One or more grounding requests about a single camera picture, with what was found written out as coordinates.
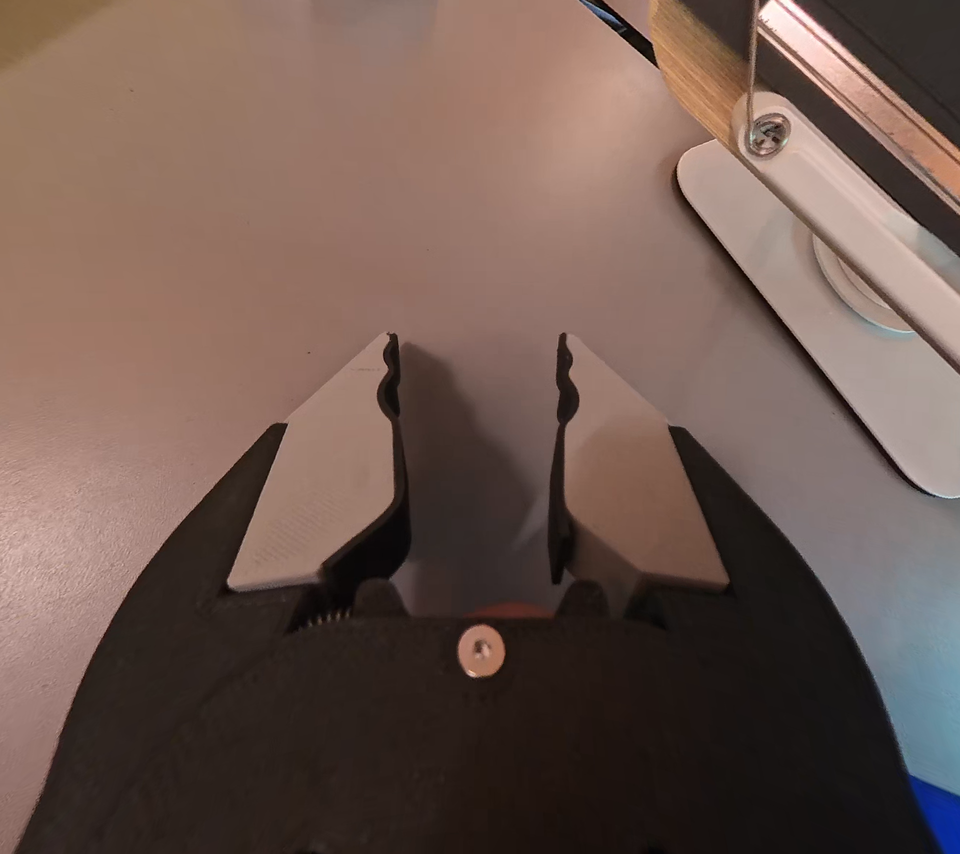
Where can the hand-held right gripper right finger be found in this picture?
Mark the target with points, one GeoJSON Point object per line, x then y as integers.
{"type": "Point", "coordinates": [645, 494]}

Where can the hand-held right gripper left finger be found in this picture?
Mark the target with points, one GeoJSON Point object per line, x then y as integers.
{"type": "Point", "coordinates": [315, 502]}

